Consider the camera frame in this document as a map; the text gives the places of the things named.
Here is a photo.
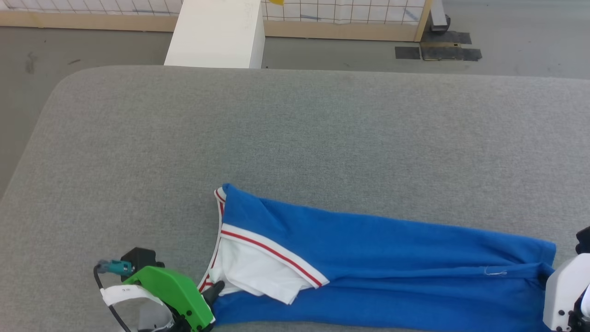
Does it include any grey metal partition post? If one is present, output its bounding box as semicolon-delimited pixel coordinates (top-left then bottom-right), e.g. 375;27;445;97
429;0;452;33

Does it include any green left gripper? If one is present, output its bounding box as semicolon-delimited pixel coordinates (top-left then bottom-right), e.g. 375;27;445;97
123;266;226;332

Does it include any blue Lakers basketball jersey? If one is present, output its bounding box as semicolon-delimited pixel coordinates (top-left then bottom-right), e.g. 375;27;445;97
198;183;557;332

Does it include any lemon print partition screen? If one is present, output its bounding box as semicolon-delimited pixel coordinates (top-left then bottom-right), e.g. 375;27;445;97
0;0;434;42

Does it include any grey fabric sofa cushion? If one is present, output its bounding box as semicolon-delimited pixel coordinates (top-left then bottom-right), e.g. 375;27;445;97
0;65;590;332

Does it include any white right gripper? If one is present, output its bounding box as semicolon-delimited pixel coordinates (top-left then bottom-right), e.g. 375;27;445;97
543;253;590;332

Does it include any brass floor plate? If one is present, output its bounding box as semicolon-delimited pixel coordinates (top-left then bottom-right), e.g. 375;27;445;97
420;42;462;62

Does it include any white rectangular box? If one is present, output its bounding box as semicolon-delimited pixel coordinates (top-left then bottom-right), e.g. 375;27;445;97
164;0;266;69

